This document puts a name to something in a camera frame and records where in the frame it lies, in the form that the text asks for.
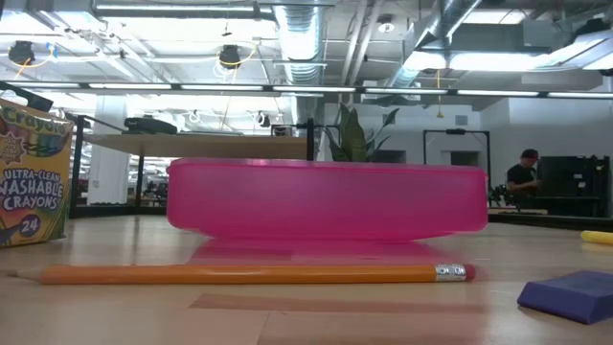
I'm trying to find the yellow pencil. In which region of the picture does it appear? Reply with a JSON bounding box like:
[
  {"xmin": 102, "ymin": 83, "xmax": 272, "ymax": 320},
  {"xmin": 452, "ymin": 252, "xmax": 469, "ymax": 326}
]
[{"xmin": 579, "ymin": 230, "xmax": 613, "ymax": 246}]

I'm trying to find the black stapler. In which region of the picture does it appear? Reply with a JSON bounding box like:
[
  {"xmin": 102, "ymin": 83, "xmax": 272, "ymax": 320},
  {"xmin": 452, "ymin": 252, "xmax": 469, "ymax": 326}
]
[{"xmin": 124, "ymin": 117, "xmax": 178, "ymax": 135}]

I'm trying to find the Crayola crayon box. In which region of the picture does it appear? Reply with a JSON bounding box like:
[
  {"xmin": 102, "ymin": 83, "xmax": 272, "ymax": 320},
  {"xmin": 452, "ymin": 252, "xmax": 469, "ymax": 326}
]
[{"xmin": 0, "ymin": 98, "xmax": 75, "ymax": 249}]

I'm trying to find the blue eraser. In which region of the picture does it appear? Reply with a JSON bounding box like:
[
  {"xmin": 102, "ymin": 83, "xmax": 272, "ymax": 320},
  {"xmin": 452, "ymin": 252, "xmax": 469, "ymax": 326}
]
[{"xmin": 516, "ymin": 269, "xmax": 613, "ymax": 326}]

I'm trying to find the black slanted bar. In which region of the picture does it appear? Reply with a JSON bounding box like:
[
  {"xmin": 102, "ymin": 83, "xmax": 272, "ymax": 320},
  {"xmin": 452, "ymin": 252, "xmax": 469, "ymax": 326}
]
[{"xmin": 0, "ymin": 80, "xmax": 55, "ymax": 113}]

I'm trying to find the person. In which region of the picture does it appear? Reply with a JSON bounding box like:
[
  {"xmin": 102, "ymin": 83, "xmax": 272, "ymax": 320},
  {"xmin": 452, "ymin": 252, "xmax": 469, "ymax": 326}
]
[{"xmin": 506, "ymin": 148, "xmax": 542, "ymax": 197}]

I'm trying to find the pink plastic pencil case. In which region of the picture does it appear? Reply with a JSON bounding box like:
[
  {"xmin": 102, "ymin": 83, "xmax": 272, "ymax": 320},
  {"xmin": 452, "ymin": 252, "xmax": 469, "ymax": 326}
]
[{"xmin": 166, "ymin": 157, "xmax": 489, "ymax": 242}]

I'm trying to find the yellow hanging cord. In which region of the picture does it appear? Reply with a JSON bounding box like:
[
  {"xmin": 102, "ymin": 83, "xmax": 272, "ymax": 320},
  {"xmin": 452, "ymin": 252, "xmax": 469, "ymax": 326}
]
[{"xmin": 434, "ymin": 69, "xmax": 444, "ymax": 120}]

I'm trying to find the wooden shelf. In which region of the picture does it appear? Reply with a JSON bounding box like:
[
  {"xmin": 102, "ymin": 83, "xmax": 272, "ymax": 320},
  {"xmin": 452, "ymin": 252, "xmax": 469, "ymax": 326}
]
[{"xmin": 83, "ymin": 132, "xmax": 310, "ymax": 160}]

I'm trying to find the black background camera stand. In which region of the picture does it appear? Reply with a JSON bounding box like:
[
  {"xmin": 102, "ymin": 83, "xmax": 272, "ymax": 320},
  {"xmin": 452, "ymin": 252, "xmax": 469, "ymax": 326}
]
[{"xmin": 422, "ymin": 127, "xmax": 493, "ymax": 193}]

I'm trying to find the black ceiling camera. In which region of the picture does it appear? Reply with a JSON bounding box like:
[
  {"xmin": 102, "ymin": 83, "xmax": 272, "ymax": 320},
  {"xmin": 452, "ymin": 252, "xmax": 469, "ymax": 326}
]
[
  {"xmin": 8, "ymin": 40, "xmax": 35, "ymax": 66},
  {"xmin": 218, "ymin": 43, "xmax": 242, "ymax": 70}
]

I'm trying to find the green leafy plant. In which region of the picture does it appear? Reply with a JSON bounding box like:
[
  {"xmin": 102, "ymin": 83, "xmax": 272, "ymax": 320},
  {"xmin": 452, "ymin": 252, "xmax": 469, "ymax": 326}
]
[{"xmin": 325, "ymin": 103, "xmax": 401, "ymax": 163}]

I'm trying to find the black cabinet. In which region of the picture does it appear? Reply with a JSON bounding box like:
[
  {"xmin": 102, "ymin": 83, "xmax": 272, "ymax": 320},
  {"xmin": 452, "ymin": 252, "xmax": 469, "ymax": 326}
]
[{"xmin": 535, "ymin": 155, "xmax": 612, "ymax": 218}]

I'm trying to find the orange pencil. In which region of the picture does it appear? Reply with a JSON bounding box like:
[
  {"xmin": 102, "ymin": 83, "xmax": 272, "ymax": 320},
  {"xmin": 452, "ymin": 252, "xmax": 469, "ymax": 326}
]
[{"xmin": 7, "ymin": 263, "xmax": 477, "ymax": 287}]

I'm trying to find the silver ventilation duct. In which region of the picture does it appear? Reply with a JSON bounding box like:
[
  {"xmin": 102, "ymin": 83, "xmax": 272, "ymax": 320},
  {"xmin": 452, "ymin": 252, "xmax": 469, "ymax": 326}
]
[{"xmin": 271, "ymin": 4, "xmax": 328, "ymax": 87}]

